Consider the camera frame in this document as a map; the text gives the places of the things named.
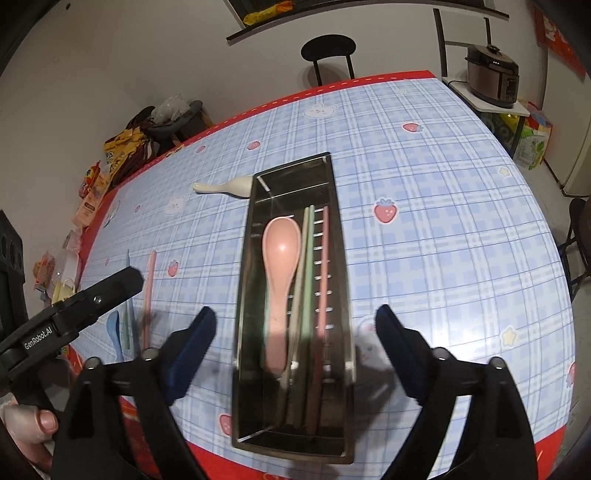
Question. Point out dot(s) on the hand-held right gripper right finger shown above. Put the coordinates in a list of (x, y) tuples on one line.
[(404, 357)]

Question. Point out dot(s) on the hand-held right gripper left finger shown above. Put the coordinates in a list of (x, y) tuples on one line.
[(194, 355)]

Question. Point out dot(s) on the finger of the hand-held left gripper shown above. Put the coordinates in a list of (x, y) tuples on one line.
[(106, 291)]

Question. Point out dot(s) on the blue spoon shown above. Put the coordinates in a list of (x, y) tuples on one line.
[(113, 330)]

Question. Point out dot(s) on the green spoon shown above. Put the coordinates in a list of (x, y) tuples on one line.
[(125, 327)]

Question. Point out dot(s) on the green chopstick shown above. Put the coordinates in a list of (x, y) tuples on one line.
[(308, 286)]

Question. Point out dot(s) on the pink spoon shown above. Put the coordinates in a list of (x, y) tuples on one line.
[(279, 249)]

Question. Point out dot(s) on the cream chopstick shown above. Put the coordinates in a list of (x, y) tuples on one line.
[(302, 249)]

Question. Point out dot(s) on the cream spoon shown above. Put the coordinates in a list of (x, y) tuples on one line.
[(238, 187)]

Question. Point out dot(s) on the metal utensil tray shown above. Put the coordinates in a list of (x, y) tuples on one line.
[(286, 184)]

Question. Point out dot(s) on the person's left hand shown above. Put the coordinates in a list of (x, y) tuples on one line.
[(27, 422)]

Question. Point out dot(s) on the yellow mug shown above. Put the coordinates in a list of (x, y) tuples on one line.
[(64, 291)]

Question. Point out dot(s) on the white plastic container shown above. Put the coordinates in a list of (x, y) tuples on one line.
[(69, 263)]

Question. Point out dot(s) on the orange food packet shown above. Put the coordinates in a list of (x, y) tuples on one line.
[(45, 270)]

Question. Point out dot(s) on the white paper tag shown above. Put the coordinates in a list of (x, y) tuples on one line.
[(113, 212)]

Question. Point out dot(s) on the beige snack box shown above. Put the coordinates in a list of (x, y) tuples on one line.
[(90, 205)]

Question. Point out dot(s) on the red snack packet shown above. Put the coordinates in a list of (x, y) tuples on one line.
[(90, 177)]

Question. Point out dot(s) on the yellow snack bags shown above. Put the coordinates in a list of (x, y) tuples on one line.
[(122, 147)]

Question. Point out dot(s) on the dark maroon cloth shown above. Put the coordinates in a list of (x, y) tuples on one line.
[(143, 122)]

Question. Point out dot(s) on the blue plaid table mat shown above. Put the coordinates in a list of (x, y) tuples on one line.
[(415, 184)]

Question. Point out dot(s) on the grey stool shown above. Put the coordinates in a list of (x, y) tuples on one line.
[(184, 122)]

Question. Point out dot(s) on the clear plastic bag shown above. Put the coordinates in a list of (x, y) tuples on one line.
[(171, 108)]

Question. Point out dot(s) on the green printed bag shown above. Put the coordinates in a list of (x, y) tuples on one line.
[(531, 145)]

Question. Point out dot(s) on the white refrigerator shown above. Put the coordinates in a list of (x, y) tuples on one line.
[(579, 170)]

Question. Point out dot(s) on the white side table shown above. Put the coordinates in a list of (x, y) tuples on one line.
[(466, 92)]

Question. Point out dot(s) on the brown rice cooker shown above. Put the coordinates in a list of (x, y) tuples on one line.
[(489, 76)]

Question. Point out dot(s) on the dark window sill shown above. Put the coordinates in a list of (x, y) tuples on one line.
[(258, 27)]

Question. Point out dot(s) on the black round-back chair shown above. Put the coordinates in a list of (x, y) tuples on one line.
[(328, 46)]

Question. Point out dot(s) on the orange snack packet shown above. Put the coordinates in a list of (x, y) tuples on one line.
[(265, 13)]

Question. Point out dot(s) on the red gift box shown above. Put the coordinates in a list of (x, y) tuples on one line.
[(556, 37)]

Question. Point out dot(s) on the black metal frame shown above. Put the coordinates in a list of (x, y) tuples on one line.
[(438, 41)]

